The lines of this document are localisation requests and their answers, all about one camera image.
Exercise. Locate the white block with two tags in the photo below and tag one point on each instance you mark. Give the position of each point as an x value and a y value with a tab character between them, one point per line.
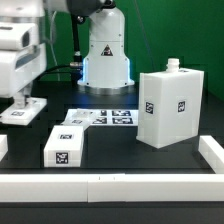
64	147

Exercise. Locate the white door panel with knob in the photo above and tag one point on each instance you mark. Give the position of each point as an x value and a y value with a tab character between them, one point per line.
24	116

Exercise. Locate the white right fence bar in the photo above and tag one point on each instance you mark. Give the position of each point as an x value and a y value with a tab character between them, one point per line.
212	152

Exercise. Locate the white front fence bar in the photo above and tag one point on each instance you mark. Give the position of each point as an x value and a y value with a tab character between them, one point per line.
111	187

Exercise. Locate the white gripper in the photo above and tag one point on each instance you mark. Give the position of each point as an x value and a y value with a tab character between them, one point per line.
22	59

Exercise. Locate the white fence bar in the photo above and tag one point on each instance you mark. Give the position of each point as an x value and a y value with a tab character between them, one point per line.
111	187
212	152
3	146

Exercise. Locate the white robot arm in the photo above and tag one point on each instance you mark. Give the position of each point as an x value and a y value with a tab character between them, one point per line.
106	67

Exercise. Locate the white left fence bar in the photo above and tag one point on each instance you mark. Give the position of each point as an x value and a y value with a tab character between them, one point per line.
3	146

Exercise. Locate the white cabinet body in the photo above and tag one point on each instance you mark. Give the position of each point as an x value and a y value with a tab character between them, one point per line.
169	105

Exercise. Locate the white flat panel with tag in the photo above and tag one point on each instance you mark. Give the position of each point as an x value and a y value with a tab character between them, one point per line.
80	120

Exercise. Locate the white tag base sheet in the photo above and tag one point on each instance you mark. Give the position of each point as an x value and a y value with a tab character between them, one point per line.
109	117

